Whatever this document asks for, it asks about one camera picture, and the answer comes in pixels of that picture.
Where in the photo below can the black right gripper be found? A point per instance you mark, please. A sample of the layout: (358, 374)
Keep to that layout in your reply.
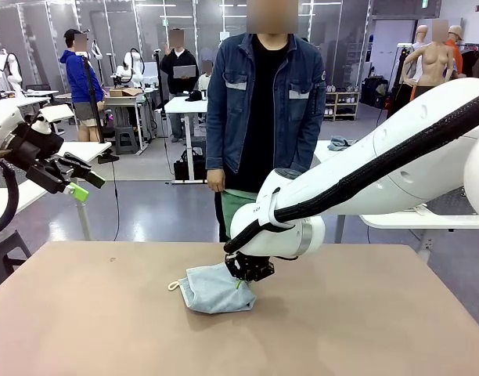
(249, 267)

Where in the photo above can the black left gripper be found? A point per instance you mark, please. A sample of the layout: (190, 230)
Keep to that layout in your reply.
(36, 145)

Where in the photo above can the light blue terry towel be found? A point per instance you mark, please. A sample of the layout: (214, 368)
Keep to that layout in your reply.
(216, 297)

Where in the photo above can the green terry towel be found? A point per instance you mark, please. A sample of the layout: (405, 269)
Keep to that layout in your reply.
(231, 213)

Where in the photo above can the silver laptop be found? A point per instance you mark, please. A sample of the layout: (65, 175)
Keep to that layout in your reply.
(184, 71)

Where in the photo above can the blue-grey towel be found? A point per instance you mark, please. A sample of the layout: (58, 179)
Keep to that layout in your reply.
(339, 144)

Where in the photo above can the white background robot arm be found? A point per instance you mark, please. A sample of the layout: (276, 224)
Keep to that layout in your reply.
(130, 62)
(13, 74)

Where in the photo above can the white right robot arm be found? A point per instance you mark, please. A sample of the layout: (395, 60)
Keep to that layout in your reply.
(419, 117)

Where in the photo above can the person's right forearm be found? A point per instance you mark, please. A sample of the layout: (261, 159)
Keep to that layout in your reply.
(215, 149)

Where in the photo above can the person's left forearm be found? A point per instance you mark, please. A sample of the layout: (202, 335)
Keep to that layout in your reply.
(312, 141)

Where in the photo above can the person's right hand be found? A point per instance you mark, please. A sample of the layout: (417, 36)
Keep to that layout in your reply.
(216, 180)

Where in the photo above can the grey step stool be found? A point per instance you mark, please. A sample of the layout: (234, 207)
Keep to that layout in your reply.
(126, 137)

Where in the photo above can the black tripod pole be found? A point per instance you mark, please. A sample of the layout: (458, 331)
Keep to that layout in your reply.
(91, 98)

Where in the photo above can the white work table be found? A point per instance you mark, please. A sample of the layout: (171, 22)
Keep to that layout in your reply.
(12, 102)
(126, 100)

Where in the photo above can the dark grey stool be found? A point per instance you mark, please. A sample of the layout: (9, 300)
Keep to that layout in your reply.
(8, 250)

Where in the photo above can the person in blue hoodie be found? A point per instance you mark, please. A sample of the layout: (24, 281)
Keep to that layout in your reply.
(77, 74)

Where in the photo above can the black bag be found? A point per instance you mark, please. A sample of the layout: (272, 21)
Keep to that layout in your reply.
(190, 168)

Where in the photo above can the black stand pole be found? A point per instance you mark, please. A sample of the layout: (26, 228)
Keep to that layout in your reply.
(159, 78)

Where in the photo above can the white standing desk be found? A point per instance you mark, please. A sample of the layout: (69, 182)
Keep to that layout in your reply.
(184, 105)

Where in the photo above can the black cap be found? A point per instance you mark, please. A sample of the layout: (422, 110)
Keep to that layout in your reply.
(193, 96)

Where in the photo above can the person in black hoodie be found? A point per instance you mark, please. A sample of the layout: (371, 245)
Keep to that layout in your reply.
(178, 58)

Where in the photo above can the seated person in white top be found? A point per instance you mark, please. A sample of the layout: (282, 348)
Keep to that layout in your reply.
(204, 82)

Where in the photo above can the person in denim jacket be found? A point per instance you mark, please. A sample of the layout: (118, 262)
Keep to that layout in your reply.
(263, 117)

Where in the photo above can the black braided right arm sleeve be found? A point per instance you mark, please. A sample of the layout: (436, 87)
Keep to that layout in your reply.
(380, 164)

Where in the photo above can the wooden shoe shelf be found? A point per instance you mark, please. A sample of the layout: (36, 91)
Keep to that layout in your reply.
(345, 105)

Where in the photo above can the black luggage pile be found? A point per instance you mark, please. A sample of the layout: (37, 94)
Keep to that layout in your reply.
(374, 92)

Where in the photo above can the nude mannequin with grey trousers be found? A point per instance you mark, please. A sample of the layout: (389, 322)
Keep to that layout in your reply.
(431, 66)

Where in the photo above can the white mannequin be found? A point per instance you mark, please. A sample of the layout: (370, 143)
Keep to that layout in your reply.
(420, 35)

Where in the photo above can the mannequin with beige hat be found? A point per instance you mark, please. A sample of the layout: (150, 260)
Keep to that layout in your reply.
(454, 33)

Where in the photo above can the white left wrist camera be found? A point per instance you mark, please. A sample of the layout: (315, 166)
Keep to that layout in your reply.
(57, 113)

